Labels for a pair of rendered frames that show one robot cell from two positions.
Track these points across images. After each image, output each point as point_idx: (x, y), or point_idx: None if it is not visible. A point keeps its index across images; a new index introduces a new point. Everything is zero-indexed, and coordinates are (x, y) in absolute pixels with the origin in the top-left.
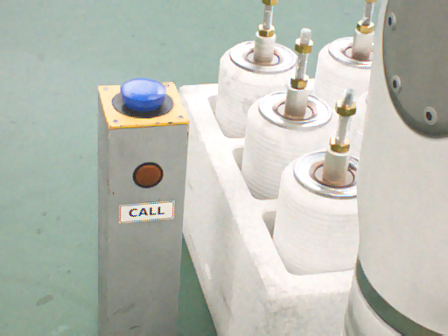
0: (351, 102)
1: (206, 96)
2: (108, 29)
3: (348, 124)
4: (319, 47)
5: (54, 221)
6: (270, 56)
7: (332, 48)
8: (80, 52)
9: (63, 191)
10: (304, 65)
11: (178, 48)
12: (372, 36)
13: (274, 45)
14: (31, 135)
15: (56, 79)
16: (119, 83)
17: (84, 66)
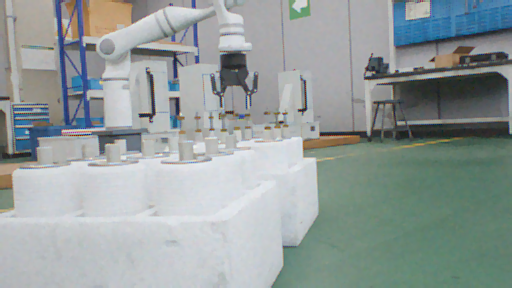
0: (209, 115)
1: (304, 158)
2: (509, 214)
3: (210, 122)
4: (495, 247)
5: (319, 205)
6: (282, 135)
7: (284, 137)
8: (471, 210)
9: (338, 206)
10: (246, 121)
11: (482, 222)
12: (273, 129)
13: (283, 131)
14: (383, 204)
15: (437, 207)
16: (432, 213)
17: (452, 210)
